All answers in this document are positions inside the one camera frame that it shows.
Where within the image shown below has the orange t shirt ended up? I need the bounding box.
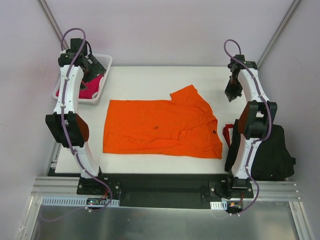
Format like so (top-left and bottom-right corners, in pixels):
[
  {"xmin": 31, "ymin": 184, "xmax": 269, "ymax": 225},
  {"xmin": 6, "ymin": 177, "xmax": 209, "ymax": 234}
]
[{"xmin": 102, "ymin": 85, "xmax": 223, "ymax": 159}]

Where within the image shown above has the red t shirt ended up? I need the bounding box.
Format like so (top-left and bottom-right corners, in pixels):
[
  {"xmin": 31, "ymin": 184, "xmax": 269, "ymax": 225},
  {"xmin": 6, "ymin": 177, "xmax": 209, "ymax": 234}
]
[{"xmin": 222, "ymin": 123, "xmax": 234, "ymax": 148}]

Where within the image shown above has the black t shirt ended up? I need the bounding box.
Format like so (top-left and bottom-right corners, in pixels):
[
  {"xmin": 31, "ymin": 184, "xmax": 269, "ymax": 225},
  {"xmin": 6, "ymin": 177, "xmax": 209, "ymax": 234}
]
[{"xmin": 224, "ymin": 120, "xmax": 296, "ymax": 181}]

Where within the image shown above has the left aluminium frame post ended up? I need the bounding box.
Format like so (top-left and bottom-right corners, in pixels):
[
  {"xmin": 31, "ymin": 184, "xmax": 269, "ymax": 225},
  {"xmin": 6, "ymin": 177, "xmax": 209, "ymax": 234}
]
[{"xmin": 37, "ymin": 0, "xmax": 63, "ymax": 41}]

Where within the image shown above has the aluminium frame post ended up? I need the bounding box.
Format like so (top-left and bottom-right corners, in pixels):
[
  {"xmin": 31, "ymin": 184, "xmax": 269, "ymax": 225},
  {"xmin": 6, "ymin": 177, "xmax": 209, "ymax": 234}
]
[
  {"xmin": 257, "ymin": 0, "xmax": 303, "ymax": 68},
  {"xmin": 37, "ymin": 0, "xmax": 63, "ymax": 41}
]

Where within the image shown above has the pink t shirt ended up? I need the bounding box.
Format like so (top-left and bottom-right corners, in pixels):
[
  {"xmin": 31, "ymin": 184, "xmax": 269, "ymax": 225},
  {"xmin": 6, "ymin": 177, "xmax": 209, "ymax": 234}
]
[{"xmin": 55, "ymin": 74, "xmax": 105, "ymax": 100}]

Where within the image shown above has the white cable duct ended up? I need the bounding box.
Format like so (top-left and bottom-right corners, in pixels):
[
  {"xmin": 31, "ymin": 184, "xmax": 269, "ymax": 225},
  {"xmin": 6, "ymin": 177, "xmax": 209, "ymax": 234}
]
[
  {"xmin": 42, "ymin": 196, "xmax": 120, "ymax": 208},
  {"xmin": 210, "ymin": 201, "xmax": 228, "ymax": 211}
]

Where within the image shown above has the right white cable duct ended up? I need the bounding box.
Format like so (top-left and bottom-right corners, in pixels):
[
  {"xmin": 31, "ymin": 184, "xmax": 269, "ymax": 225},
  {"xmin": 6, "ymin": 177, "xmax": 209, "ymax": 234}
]
[{"xmin": 210, "ymin": 201, "xmax": 228, "ymax": 211}]

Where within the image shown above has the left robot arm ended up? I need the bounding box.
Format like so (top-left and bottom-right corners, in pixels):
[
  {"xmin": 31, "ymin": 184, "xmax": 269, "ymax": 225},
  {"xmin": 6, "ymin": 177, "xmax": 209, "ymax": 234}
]
[{"xmin": 45, "ymin": 38, "xmax": 109, "ymax": 196}]

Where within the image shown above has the white plastic basket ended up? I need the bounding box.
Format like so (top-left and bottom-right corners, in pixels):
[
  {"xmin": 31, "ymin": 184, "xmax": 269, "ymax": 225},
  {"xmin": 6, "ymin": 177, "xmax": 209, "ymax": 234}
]
[{"xmin": 52, "ymin": 52, "xmax": 113, "ymax": 105}]

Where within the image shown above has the right aluminium frame post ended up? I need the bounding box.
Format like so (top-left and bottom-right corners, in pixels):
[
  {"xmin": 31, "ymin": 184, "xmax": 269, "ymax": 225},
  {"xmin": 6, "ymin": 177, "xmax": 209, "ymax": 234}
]
[{"xmin": 257, "ymin": 0, "xmax": 303, "ymax": 68}]

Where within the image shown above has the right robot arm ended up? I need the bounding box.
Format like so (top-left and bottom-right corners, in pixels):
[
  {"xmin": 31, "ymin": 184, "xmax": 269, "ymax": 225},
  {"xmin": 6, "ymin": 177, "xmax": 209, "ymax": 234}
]
[{"xmin": 224, "ymin": 53, "xmax": 278, "ymax": 199}]

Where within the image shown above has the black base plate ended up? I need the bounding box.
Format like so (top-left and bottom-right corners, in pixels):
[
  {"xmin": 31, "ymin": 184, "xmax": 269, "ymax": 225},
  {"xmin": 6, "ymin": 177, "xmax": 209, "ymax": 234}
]
[{"xmin": 76, "ymin": 173, "xmax": 255, "ymax": 208}]

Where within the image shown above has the left white cable duct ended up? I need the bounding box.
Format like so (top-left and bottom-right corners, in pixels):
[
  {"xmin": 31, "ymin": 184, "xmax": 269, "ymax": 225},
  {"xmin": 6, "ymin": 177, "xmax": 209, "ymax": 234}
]
[{"xmin": 42, "ymin": 196, "xmax": 120, "ymax": 208}]

